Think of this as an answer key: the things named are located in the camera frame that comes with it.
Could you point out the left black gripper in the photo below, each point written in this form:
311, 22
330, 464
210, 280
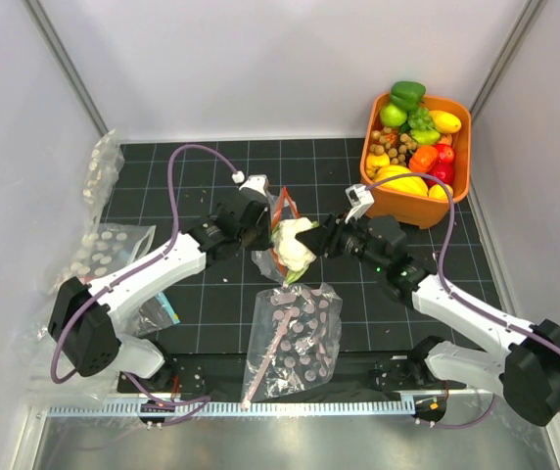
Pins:
264, 242

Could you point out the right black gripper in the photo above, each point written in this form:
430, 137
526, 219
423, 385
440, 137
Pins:
319, 238

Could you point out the white cauliflower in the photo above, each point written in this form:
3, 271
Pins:
294, 256

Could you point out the clear bag orange zipper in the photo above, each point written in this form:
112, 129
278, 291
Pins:
282, 207

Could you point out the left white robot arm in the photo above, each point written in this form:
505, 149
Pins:
85, 317

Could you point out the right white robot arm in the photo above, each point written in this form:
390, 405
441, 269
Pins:
513, 359

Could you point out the clear bag pink dots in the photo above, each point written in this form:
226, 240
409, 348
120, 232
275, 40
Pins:
294, 342

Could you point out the clear bag white dots flat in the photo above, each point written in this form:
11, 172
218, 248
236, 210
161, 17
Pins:
108, 248

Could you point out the clear bag white dots upright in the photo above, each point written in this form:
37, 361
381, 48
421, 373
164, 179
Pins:
105, 164

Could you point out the black grid mat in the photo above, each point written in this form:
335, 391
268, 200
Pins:
216, 307

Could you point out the yellow lemon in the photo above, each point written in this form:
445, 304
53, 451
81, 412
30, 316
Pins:
374, 163

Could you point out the orange plastic basket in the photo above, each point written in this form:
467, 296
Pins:
420, 211

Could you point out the brown longan cluster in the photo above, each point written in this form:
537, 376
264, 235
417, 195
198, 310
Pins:
390, 142

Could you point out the orange pumpkin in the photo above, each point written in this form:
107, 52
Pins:
424, 159

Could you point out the green apple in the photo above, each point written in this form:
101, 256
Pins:
391, 115

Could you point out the red pomegranate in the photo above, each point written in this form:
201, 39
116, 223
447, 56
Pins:
444, 172

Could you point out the green pear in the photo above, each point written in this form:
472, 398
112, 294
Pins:
427, 136

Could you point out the red apple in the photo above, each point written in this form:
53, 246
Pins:
445, 154

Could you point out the green grapes bunch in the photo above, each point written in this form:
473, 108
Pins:
420, 119

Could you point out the green bell pepper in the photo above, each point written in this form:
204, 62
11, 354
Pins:
407, 95

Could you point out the yellow mango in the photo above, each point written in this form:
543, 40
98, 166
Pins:
445, 122

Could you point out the crumpled clear bags pile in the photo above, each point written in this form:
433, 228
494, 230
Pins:
35, 349

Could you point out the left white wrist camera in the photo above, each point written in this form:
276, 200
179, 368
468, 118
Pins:
255, 187

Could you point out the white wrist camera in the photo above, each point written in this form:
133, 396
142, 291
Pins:
255, 187
360, 199

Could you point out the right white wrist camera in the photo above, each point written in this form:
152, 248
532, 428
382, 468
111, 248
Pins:
360, 199

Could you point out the aluminium cable rail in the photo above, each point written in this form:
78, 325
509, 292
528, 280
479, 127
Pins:
139, 408

